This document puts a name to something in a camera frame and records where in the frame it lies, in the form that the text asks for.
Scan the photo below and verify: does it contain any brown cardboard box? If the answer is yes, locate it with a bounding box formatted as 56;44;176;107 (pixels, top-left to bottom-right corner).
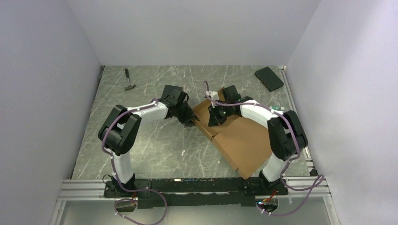
193;99;272;180

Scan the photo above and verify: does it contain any green white glue stick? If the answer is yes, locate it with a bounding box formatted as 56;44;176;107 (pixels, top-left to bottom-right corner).
270;106;285;111

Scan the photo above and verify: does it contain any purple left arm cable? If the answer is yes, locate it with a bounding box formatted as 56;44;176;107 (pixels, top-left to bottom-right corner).
102;98;168;225

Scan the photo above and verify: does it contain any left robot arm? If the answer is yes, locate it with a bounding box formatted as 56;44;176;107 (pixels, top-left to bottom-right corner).
98;85;198;197

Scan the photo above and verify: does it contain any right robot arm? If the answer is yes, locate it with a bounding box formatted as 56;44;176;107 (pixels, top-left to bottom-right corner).
203;81;308;195

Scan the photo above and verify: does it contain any black handled hammer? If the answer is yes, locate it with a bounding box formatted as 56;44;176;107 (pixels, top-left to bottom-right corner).
124;68;136;91

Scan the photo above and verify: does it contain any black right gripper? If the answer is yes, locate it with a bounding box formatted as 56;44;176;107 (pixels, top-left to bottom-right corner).
208;102;231;128

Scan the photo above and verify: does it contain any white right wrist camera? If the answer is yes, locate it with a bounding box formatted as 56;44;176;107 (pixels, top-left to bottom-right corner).
206;91;219;101

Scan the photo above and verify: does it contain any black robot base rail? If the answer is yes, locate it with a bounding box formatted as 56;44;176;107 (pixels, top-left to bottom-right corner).
103;177;288;209

